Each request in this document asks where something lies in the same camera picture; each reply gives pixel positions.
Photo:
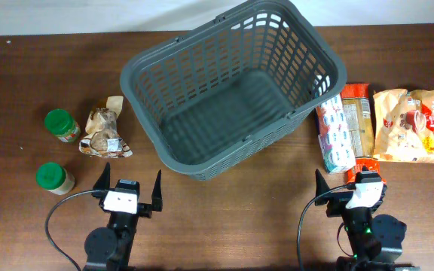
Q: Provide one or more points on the green lid jar lower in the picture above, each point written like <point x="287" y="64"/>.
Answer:
<point x="54" y="178"/>

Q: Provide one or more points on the white blue tissue pack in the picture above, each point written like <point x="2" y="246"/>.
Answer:
<point x="334" y="136"/>

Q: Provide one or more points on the green lid jar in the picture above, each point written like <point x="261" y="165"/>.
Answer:
<point x="54" y="178"/>
<point x="62" y="125"/>

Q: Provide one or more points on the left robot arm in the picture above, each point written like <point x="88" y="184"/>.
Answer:
<point x="109" y="247"/>

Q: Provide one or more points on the green lid jar upper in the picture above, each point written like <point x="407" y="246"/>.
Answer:
<point x="62" y="125"/>

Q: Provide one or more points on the orange spaghetti pasta packet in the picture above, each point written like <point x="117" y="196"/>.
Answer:
<point x="357" y="111"/>

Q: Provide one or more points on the dark grey plastic basket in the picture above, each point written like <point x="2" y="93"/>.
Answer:
<point x="220" y="93"/>

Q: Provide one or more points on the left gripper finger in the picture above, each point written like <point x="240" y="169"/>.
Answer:
<point x="156" y="197"/>
<point x="103" y="182"/>

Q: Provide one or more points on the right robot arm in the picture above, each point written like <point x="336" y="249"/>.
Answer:
<point x="375" y="241"/>

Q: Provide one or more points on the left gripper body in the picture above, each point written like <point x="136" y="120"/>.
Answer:
<point x="124" y="222"/>

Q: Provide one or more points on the yellow instant coffee bag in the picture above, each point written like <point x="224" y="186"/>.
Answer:
<point x="404" y="126"/>

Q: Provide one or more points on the brown pastry snack bag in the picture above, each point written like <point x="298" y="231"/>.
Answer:
<point x="102" y="138"/>

